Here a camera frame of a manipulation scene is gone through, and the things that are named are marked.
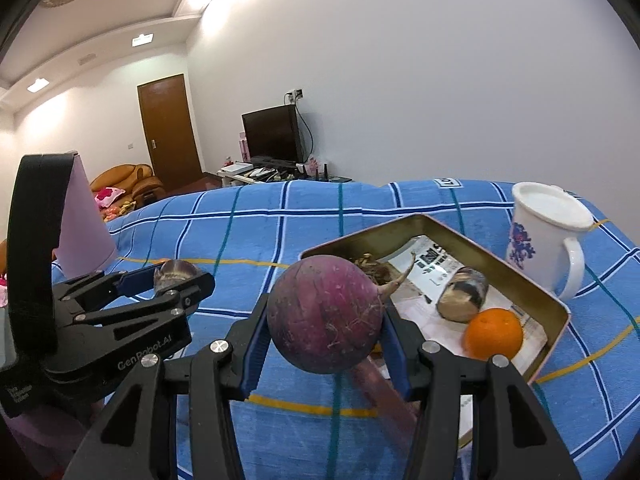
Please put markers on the printed paper in tin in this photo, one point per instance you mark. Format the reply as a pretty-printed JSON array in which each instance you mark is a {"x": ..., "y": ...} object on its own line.
[{"x": 418, "y": 295}]

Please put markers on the orange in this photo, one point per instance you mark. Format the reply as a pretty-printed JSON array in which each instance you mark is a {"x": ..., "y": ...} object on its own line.
[{"x": 493, "y": 331}]

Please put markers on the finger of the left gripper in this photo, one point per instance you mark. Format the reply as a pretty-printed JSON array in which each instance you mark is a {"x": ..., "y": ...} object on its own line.
[
  {"x": 94, "y": 291},
  {"x": 147, "y": 316}
]

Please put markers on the white floral mug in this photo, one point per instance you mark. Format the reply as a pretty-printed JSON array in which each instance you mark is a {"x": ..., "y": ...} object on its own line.
[{"x": 544, "y": 237}]

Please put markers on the dark round chestnut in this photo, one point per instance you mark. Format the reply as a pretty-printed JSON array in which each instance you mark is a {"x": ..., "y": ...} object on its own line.
[{"x": 170, "y": 273}]

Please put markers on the brown wooden door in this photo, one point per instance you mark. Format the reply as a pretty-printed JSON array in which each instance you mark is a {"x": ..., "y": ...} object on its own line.
[{"x": 168, "y": 131}]

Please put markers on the orange leather sofa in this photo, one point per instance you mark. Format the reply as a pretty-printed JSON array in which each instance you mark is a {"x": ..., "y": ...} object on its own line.
[{"x": 127, "y": 184}]

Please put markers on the white tv stand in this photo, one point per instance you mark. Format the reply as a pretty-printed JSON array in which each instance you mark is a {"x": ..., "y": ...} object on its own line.
[{"x": 271, "y": 171}]

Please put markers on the blue plaid tablecloth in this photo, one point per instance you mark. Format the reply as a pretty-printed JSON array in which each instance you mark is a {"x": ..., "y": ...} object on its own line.
[{"x": 302, "y": 426}]

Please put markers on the black television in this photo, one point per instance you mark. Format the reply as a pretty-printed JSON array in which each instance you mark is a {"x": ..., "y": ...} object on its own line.
[{"x": 274, "y": 132}]

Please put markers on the pink metal tin box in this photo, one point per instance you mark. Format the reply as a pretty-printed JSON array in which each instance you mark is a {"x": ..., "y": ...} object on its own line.
[{"x": 385, "y": 238}]

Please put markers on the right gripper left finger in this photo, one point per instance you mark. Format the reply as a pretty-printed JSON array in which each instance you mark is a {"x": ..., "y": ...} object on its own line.
[{"x": 135, "y": 435}]

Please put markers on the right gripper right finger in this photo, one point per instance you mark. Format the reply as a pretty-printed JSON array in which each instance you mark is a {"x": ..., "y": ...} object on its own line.
[{"x": 512, "y": 436}]

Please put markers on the purple round radish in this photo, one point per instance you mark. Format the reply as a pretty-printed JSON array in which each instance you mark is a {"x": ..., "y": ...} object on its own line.
[{"x": 325, "y": 314}]

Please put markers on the dark brown water chestnut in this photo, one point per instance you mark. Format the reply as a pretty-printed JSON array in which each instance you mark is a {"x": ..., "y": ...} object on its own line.
[{"x": 378, "y": 272}]

